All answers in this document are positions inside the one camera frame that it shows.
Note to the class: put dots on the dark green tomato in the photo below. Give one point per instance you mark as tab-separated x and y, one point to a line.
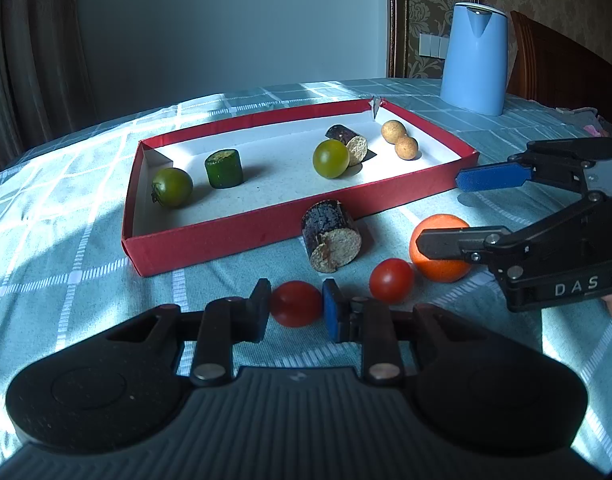
171	188

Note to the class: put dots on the orange mandarin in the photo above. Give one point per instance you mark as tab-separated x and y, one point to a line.
442	269

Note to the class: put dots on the wooden chair back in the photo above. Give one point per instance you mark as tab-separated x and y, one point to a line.
561	70

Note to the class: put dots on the teal checked tablecloth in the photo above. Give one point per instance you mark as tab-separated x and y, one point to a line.
60	210

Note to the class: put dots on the yellow-green tomato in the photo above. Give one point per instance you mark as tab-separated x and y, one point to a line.
331	158

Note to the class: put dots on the brown longan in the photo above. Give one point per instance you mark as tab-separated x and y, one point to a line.
392	131
406	148

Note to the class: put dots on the light blue kettle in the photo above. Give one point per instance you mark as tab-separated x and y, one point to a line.
473	60

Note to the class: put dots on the notched dark sugarcane piece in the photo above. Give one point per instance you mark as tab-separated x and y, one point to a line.
331	240

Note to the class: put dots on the white wall switch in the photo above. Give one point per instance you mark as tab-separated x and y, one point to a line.
432	45

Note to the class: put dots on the red cardboard box lid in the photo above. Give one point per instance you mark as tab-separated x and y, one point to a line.
210	245

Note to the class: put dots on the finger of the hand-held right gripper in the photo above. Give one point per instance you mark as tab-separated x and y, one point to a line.
491	177
451	245

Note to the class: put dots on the red cherry tomato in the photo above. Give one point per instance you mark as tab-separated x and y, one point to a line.
296	304
392	281

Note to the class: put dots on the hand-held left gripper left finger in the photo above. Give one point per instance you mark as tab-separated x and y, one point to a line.
260	312

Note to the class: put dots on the beige patterned curtain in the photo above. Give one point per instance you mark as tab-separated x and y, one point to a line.
30	60

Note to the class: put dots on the green cucumber piece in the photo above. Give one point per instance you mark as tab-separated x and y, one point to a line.
224	170

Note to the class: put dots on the dark wooden wall moulding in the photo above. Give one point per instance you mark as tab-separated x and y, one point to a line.
398	20

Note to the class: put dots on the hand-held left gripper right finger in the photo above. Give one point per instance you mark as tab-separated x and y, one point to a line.
331	310

